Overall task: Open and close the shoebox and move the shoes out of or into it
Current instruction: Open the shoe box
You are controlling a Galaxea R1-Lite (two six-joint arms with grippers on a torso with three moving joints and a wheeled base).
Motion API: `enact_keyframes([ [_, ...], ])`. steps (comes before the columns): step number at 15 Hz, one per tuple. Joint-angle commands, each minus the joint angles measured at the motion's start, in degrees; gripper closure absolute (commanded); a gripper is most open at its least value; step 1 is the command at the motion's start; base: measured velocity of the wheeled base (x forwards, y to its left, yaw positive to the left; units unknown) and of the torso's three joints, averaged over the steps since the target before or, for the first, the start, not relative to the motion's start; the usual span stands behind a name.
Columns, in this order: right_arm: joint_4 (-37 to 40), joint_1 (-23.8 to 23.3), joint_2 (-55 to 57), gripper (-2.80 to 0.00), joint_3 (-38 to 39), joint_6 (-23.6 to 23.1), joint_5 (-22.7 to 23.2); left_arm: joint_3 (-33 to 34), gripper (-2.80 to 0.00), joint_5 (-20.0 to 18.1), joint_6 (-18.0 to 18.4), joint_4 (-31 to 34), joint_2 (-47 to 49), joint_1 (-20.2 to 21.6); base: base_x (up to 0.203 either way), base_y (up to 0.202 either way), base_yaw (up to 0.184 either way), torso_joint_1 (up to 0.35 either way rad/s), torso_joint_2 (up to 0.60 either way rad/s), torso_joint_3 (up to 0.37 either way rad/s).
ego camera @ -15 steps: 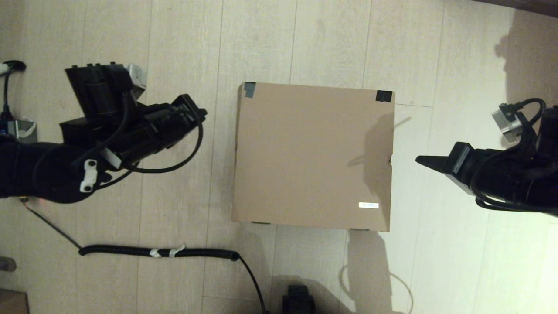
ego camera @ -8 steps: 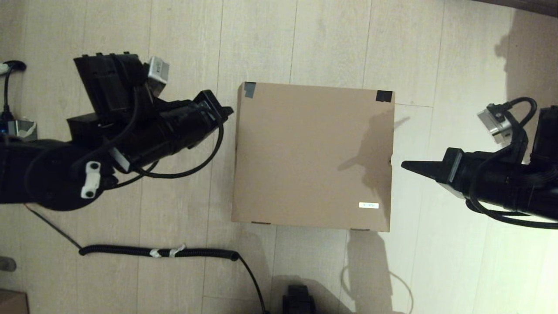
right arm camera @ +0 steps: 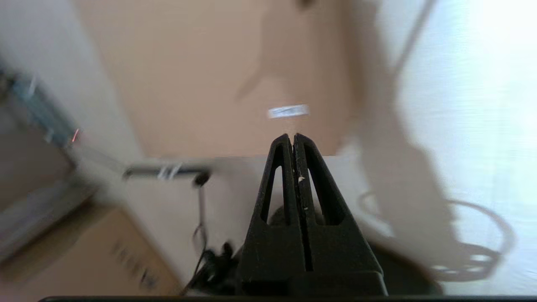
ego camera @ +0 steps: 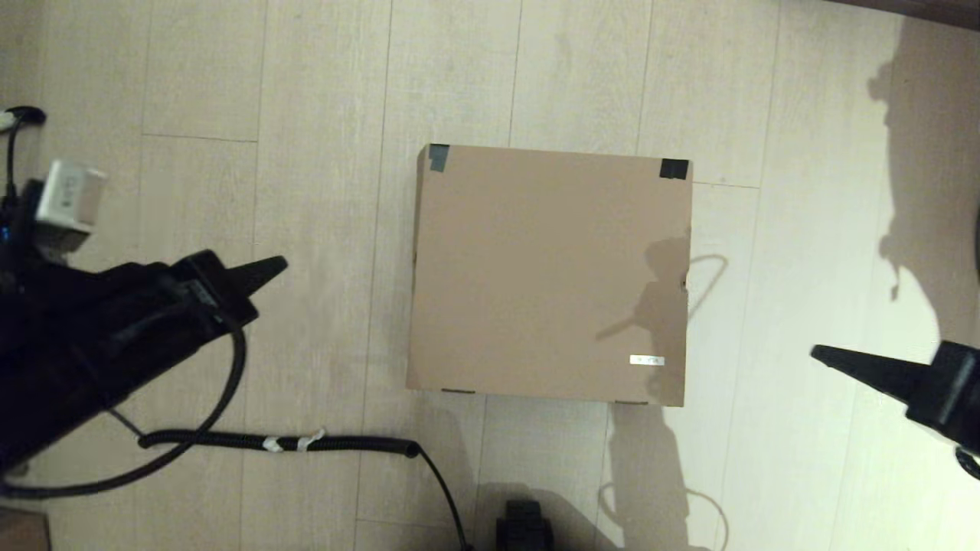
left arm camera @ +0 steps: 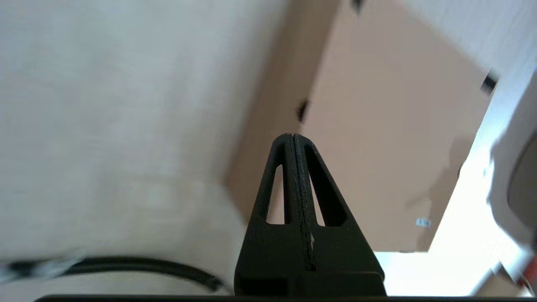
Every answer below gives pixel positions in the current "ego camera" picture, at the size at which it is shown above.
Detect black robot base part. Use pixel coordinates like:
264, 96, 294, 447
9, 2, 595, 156
495, 500, 554, 551

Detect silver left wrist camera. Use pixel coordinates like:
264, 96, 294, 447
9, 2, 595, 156
34, 158, 108, 257

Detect printed brown cardboard carton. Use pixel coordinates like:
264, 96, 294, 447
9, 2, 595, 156
0, 511, 48, 551

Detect black plug cable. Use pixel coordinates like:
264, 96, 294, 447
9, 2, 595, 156
0, 106, 47, 204

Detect brown cardboard shoe box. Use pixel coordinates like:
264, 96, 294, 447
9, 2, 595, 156
404, 143, 695, 408

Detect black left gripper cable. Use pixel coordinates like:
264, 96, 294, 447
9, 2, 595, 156
0, 321, 247, 502

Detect black coiled cable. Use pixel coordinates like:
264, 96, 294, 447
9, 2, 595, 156
107, 406, 472, 551

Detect dark wooden furniture edge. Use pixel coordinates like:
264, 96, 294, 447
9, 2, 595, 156
827, 0, 980, 30

